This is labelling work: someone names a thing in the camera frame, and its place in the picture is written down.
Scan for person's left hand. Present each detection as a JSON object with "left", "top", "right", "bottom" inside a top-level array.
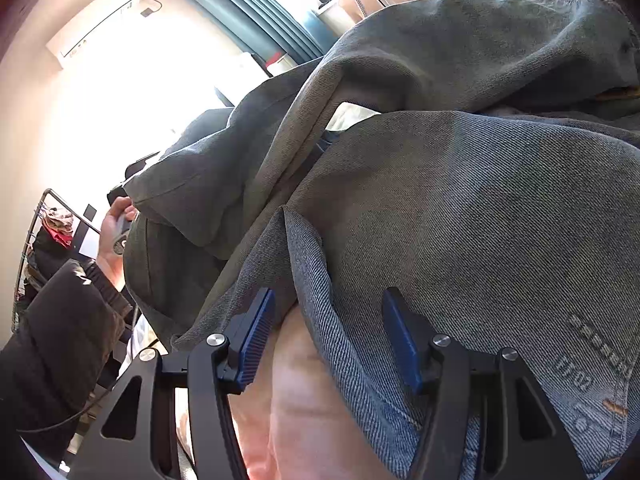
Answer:
[{"left": 96, "top": 197, "right": 139, "bottom": 292}]

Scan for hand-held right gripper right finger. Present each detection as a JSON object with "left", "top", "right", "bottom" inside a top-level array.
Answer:
[{"left": 381, "top": 287, "right": 586, "bottom": 480}]

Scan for metal clothes rack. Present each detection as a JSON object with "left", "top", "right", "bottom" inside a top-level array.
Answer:
[{"left": 11, "top": 188, "right": 101, "bottom": 333}]

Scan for pink bed sheet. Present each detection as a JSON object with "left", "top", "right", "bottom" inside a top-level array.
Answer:
[{"left": 240, "top": 305, "right": 406, "bottom": 480}]

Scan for teal curtain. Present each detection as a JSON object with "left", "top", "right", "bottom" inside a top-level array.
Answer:
[{"left": 160, "top": 0, "right": 328, "bottom": 66}]

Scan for blue denim jeans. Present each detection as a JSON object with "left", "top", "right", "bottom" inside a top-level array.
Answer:
[{"left": 122, "top": 0, "right": 640, "bottom": 480}]

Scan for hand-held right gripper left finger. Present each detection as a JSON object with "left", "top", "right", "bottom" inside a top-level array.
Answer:
[{"left": 67, "top": 287, "right": 277, "bottom": 480}]

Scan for person's left forearm dark sleeve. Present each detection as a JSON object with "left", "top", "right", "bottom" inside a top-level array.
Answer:
[{"left": 0, "top": 257, "right": 137, "bottom": 461}]

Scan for white air conditioner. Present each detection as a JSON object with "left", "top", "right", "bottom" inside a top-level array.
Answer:
[{"left": 46, "top": 0, "right": 142, "bottom": 67}]

